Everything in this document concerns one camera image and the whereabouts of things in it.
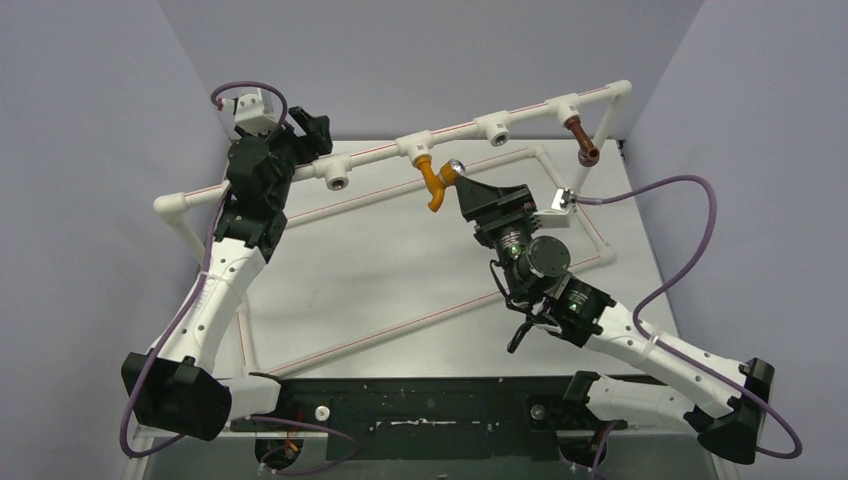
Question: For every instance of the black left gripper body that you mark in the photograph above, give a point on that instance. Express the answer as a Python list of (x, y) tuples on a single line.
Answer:
[(304, 134)]

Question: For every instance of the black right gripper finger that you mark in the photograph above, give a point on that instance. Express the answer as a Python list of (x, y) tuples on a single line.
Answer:
[(513, 196), (479, 201)]

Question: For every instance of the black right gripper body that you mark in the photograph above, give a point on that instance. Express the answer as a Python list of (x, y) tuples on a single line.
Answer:
[(499, 208)]

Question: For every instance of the orange plastic faucet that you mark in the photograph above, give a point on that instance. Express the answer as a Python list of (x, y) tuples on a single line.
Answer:
[(437, 182)]

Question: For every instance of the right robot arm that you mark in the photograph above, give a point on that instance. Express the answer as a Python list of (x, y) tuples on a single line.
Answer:
[(721, 402)]

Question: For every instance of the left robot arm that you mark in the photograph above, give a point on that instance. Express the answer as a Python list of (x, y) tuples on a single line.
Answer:
[(172, 386)]

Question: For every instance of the brown copper faucet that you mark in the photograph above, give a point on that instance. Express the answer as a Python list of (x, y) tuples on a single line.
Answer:
[(588, 153)]

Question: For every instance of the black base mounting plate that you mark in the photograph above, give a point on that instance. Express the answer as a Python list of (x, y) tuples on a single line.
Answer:
[(446, 418)]

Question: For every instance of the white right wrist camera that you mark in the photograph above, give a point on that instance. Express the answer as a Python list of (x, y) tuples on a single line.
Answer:
[(559, 214)]

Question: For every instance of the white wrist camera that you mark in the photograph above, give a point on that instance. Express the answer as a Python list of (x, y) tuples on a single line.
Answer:
[(559, 214), (252, 110)]

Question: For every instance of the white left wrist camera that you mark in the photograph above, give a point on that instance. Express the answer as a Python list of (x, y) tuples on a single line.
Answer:
[(252, 110)]

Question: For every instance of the white PVC pipe frame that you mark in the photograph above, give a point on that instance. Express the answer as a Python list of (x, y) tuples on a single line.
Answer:
[(191, 214)]

